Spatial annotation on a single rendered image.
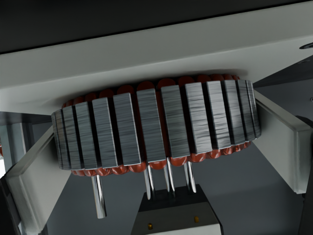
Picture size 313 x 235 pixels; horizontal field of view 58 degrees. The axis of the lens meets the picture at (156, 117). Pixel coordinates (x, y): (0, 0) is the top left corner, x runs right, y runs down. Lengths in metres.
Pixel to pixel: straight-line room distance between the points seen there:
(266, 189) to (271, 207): 0.03
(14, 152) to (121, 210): 0.17
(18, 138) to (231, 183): 0.29
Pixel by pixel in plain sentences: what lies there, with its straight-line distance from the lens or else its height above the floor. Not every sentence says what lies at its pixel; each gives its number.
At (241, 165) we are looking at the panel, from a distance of 0.43.
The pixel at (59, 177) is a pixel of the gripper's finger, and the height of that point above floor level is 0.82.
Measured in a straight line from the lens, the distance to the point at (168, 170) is 0.31.
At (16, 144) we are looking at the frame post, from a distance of 0.40.
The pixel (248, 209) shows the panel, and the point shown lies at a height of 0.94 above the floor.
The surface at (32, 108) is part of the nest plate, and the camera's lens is 0.16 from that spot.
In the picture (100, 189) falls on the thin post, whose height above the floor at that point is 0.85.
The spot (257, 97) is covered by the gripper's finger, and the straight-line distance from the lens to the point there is 0.17.
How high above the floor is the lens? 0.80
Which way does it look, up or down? 2 degrees down
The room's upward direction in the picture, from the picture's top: 171 degrees clockwise
